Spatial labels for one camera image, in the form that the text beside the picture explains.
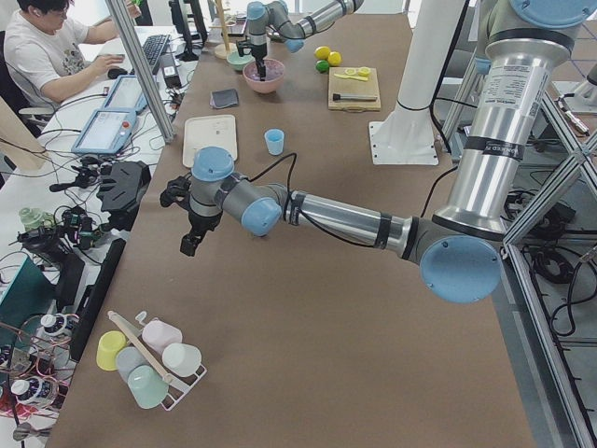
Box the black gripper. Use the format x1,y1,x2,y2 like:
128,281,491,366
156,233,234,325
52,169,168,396
159,174,223,258
236,38,267,81

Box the clear ice cubes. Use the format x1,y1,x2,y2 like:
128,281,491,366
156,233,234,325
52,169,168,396
243,60,285,82

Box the wooden cup tree stand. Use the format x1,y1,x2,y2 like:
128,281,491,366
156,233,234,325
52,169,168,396
212,0,237,60

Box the light blue plastic cup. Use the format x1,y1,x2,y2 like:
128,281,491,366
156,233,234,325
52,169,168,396
264,128,285,156

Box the pink cup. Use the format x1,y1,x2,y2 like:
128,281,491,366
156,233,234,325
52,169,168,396
141,319,183,356

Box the white cup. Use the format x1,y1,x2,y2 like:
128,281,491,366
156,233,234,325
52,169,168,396
161,343,202,377

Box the yellow cup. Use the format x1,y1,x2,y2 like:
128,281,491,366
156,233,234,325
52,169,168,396
96,330,128,371

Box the grey cup on rack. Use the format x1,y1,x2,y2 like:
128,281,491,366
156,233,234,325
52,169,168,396
116,345,147,383

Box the mint cup on rack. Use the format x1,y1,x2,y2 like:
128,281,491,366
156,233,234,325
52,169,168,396
127,365,169,409

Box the pink bowl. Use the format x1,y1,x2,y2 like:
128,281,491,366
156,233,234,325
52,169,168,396
243,59,285,94

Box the mint green bowl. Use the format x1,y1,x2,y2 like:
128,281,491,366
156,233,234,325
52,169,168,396
227,50,254,72

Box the folded grey cloth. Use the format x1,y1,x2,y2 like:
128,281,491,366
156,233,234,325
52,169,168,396
210,89,239,109

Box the yellow lemon far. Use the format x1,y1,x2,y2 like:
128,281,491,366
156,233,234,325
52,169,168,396
313,46,331,61

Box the yellow lemon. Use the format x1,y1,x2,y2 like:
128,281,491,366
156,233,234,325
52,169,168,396
326,51,342,67
313,46,331,61

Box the green lime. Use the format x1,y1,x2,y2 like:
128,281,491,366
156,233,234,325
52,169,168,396
315,60,329,74

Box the yellow lemon near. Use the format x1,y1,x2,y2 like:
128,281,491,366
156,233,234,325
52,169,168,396
326,51,342,67

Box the wooden cutting board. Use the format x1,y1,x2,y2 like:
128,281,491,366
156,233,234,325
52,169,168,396
327,67,382,112

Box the black gripper part on desk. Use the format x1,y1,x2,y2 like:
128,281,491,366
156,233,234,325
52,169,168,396
97,161,151,231

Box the steel muddler black tip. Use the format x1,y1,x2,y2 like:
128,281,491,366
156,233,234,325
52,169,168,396
332,93,378,102

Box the cream rabbit serving tray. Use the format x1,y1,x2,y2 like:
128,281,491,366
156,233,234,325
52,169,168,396
182,114,238,168

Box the black keyboard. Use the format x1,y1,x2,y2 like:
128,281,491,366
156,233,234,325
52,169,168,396
143,35,171,75

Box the yellow plastic knife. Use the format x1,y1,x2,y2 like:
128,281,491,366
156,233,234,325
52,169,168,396
333,73,369,82

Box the blue teach pendant near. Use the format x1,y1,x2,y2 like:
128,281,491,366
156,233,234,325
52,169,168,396
71,107,137,155

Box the blue teach pendant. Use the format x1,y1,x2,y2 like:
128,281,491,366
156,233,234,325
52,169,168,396
103,75,147,113
71,107,137,155

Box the blue teach pendant far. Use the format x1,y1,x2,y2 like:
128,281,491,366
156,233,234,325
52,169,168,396
103,75,147,113

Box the person in white shirt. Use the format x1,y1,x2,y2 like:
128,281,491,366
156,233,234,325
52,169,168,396
4,1,124,107

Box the aluminium frame post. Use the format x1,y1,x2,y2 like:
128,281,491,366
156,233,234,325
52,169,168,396
105,0,174,144

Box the white wire cup rack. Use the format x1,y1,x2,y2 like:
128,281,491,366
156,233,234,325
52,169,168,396
107,311,207,411

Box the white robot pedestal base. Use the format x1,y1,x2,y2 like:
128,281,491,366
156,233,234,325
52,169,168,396
369,0,468,165

